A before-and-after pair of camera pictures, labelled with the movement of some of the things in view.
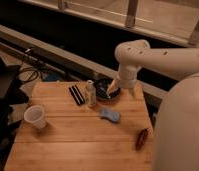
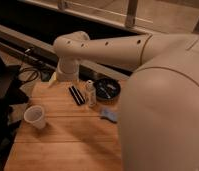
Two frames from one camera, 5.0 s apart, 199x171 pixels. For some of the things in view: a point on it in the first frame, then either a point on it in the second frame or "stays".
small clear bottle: (90, 94) stays
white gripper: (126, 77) -> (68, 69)
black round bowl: (102, 86) stays
